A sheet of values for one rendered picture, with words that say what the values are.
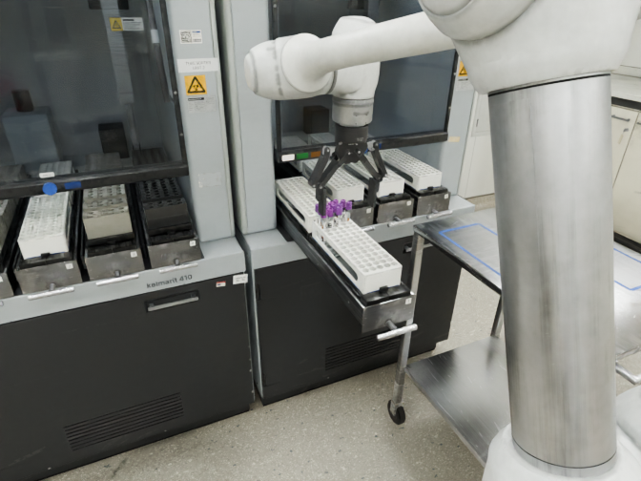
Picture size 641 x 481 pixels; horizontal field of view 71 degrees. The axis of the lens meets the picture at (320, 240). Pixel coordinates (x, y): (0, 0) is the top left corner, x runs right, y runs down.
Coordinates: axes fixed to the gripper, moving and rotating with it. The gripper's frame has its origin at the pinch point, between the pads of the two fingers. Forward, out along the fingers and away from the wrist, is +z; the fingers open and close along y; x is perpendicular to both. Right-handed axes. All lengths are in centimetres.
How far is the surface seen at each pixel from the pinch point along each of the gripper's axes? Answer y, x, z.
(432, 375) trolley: 33, -5, 66
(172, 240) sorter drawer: -40.3, 24.0, 14.2
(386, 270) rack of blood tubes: 0.9, -18.6, 8.1
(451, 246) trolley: 26.8, -9.4, 12.4
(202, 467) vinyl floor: -43, 13, 95
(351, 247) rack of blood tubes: -1.7, -6.6, 8.1
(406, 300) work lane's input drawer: 4.7, -22.3, 14.7
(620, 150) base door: 229, 81, 36
